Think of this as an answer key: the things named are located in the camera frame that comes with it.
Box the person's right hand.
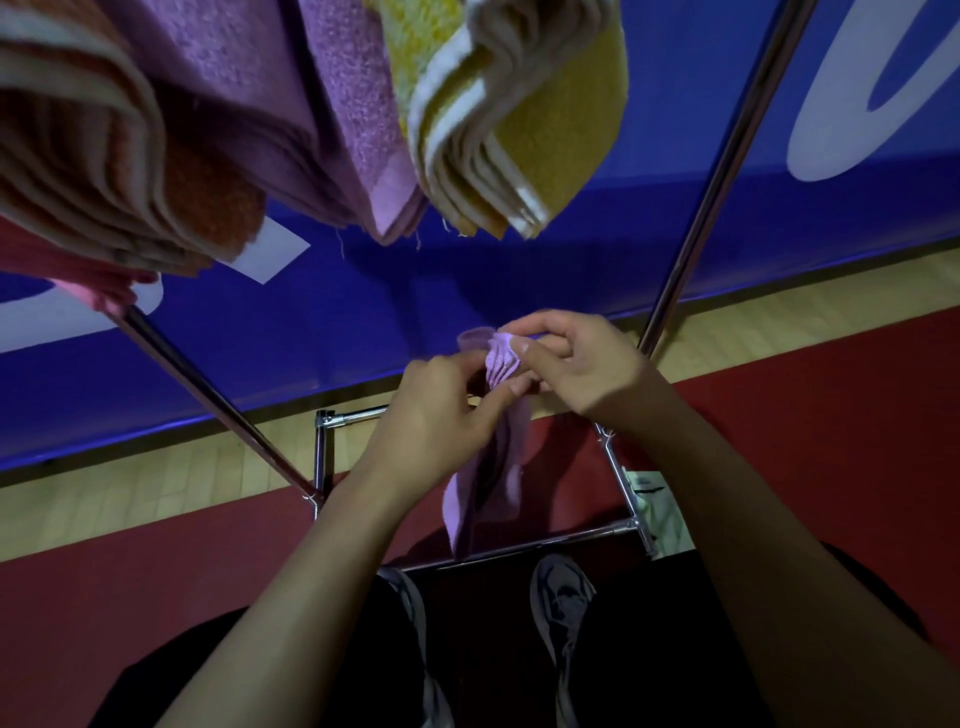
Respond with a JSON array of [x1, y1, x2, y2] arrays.
[[496, 308, 674, 434]]

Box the person's left hand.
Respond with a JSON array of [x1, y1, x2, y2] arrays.
[[352, 348, 535, 505]]

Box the purple towel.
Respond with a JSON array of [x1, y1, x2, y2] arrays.
[[97, 0, 429, 247], [440, 326, 535, 562]]

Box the pale green towel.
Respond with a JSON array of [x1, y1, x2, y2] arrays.
[[626, 470, 695, 560]]

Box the metal drying rack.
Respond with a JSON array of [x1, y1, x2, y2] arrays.
[[108, 0, 819, 575]]

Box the yellow white cloth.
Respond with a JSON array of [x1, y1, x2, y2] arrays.
[[374, 0, 630, 241]]

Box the pink towel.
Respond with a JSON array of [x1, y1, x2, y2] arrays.
[[0, 213, 163, 318]]

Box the orange patterned towel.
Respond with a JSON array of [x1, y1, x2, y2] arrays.
[[0, 0, 270, 277]]

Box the person's left forearm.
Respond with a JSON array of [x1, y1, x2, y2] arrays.
[[157, 472, 406, 728]]

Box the person's right forearm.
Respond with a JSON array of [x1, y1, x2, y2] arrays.
[[626, 386, 960, 728]]

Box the person's left grey shoe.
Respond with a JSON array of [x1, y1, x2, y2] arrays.
[[378, 567, 455, 728]]

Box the person's grey shoe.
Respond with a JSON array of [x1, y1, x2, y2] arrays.
[[529, 554, 598, 728], [378, 567, 455, 728]]

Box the person's right grey shoe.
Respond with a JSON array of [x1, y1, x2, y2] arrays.
[[529, 554, 598, 728]]

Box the person's black trousers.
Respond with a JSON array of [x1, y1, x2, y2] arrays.
[[89, 539, 931, 728]]

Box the blue banner with white print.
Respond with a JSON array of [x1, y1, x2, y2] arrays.
[[0, 0, 960, 474]]

